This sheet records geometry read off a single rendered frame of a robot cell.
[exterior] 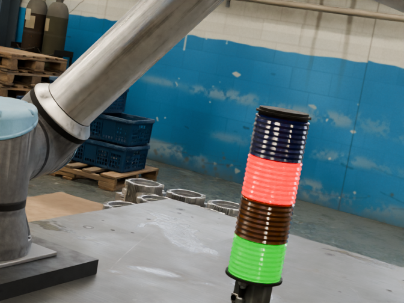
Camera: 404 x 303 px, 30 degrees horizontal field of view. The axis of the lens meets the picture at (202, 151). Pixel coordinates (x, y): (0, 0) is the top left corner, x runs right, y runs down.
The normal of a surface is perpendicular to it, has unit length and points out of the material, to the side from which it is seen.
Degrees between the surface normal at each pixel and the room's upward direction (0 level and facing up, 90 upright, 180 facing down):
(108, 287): 0
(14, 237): 70
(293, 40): 90
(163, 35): 114
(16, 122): 85
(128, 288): 0
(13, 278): 0
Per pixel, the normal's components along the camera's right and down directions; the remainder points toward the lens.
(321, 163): -0.51, 0.04
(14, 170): 0.79, 0.22
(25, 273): 0.17, -0.98
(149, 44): 0.18, 0.50
